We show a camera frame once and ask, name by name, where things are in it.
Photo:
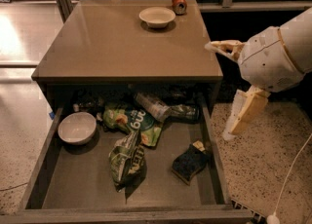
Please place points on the white bowl in drawer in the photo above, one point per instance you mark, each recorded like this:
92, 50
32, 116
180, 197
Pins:
77, 128

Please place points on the green jalapeno chip bag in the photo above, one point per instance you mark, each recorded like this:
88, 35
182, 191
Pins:
126, 160

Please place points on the clear plastic water bottle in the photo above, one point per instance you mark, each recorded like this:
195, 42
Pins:
153, 105

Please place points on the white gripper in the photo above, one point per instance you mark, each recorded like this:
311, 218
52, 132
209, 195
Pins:
267, 61

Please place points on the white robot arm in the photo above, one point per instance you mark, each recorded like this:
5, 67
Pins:
297, 36

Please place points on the white floor vent grille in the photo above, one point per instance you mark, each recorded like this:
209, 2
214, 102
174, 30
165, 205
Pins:
257, 217

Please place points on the dark glass bottle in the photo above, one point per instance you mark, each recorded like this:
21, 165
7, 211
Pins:
185, 112

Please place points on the white bowl on counter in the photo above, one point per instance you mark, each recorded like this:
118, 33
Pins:
157, 17

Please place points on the green teal chip bag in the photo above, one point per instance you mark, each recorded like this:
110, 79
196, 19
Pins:
127, 118

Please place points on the orange soda can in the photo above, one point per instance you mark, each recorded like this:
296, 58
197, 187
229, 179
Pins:
179, 6

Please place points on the dark bottle back left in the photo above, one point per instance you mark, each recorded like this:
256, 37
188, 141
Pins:
86, 101

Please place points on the blue yellow sponge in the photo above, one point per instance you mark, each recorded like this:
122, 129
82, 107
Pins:
192, 161

